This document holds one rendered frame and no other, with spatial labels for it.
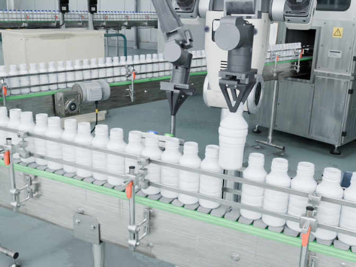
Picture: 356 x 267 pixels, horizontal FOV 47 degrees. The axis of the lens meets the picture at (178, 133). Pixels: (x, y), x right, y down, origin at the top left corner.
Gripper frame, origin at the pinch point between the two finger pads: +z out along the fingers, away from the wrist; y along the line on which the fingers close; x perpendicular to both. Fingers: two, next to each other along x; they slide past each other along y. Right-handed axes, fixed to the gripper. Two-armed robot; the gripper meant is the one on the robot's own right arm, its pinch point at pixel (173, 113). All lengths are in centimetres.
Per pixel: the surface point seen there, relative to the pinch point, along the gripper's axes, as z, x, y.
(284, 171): 11.1, -18.2, 41.1
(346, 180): 11, 47, 52
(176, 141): 8.7, -17.9, 11.6
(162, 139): 9.0, -3.9, -0.1
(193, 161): 13.0, -18.3, 17.7
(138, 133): 8.5, -15.7, -2.0
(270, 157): 7, 323, -39
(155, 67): -42, 148, -96
